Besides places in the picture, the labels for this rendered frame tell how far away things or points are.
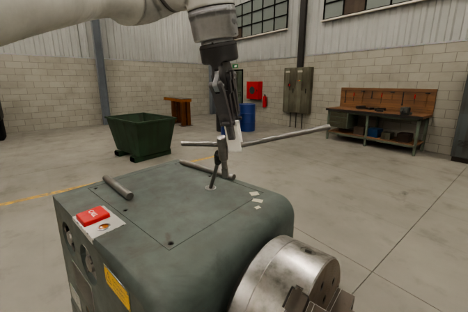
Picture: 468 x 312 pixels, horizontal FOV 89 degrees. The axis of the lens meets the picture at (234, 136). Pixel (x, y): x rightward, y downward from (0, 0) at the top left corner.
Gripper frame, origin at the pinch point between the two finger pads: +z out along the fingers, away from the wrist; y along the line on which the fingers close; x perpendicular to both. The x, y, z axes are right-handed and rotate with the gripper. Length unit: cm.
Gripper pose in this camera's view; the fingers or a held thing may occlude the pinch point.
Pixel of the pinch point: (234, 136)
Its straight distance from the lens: 54.3
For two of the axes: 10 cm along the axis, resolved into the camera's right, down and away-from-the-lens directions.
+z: 1.6, 9.2, 3.6
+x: -9.6, 0.6, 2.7
